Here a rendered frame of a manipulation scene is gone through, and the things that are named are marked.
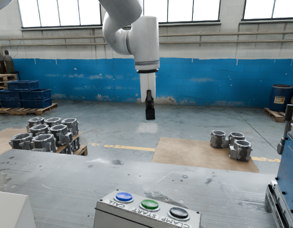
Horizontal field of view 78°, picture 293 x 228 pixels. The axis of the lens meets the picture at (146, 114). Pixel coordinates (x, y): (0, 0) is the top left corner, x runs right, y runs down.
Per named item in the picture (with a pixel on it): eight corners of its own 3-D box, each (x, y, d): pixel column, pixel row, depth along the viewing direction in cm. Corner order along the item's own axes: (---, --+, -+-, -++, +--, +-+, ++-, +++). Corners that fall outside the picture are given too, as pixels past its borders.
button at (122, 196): (133, 203, 34) (135, 193, 34) (126, 210, 31) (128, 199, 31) (119, 199, 35) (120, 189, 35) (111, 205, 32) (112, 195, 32)
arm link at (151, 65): (135, 60, 65) (136, 68, 66) (133, 63, 57) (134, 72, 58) (158, 59, 65) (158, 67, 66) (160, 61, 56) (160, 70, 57)
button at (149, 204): (159, 211, 32) (160, 201, 32) (154, 219, 29) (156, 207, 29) (143, 206, 33) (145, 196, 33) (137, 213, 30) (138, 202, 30)
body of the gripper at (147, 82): (136, 66, 66) (139, 96, 70) (135, 70, 56) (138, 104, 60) (157, 64, 66) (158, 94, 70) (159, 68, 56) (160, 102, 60)
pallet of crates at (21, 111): (58, 107, 520) (54, 79, 497) (41, 115, 443) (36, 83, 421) (17, 106, 524) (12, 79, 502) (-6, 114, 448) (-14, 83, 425)
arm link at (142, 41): (127, 62, 58) (155, 61, 55) (123, 16, 54) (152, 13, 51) (137, 59, 66) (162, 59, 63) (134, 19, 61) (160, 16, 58)
